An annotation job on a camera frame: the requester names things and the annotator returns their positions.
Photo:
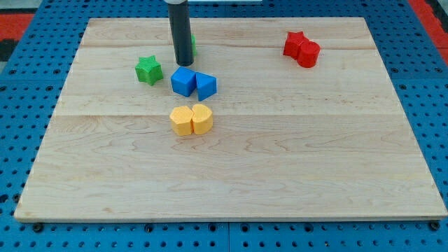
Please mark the red cylinder block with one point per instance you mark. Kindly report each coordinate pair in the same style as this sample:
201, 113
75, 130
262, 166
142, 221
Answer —
308, 54

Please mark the yellow pentagon block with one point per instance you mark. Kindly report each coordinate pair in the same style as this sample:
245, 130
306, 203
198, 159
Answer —
181, 120

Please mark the blue triangular prism block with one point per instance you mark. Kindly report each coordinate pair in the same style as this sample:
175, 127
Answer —
206, 85

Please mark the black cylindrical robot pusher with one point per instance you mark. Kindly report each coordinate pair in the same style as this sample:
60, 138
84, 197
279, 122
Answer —
179, 19

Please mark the blue cube block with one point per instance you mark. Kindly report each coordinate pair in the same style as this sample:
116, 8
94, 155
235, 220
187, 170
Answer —
183, 81

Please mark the wooden board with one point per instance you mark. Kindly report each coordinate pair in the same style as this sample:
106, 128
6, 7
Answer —
288, 143

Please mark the yellow rounded block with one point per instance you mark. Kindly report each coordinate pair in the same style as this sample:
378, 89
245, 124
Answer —
202, 119

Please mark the green block behind pusher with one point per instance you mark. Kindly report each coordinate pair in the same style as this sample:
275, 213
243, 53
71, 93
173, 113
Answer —
193, 41

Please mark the green star block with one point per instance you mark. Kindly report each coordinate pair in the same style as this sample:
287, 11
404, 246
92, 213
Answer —
149, 70

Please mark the red star block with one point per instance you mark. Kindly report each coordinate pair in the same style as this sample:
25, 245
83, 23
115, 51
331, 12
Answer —
293, 43

